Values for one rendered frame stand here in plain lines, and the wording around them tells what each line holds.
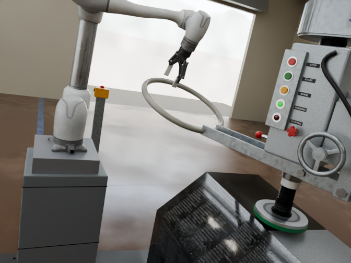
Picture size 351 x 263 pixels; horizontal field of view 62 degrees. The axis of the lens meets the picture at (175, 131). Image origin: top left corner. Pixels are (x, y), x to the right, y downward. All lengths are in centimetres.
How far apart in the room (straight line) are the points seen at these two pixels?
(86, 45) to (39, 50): 576
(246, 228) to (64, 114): 102
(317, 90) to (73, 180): 117
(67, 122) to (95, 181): 33
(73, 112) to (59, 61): 594
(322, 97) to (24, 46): 688
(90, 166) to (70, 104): 33
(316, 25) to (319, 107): 28
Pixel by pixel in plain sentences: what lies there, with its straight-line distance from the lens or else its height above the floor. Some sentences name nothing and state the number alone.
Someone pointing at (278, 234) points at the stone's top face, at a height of 87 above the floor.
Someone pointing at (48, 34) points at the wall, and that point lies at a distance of 747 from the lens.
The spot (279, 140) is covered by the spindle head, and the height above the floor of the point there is 123.
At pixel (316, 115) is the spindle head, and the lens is 112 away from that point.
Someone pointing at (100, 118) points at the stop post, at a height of 81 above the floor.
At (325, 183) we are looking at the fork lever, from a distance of 118.
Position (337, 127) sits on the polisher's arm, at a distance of 111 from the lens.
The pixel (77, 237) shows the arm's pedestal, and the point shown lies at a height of 44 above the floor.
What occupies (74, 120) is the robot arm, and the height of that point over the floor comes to 105.
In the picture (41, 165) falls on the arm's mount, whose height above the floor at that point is 84.
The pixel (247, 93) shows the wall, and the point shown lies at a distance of 950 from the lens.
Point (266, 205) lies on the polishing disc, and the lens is 136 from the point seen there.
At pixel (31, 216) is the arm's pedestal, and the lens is 166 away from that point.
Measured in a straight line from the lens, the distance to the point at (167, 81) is 175.
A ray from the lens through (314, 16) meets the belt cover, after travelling 118.
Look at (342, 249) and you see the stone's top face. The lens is 138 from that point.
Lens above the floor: 145
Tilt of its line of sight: 14 degrees down
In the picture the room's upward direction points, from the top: 11 degrees clockwise
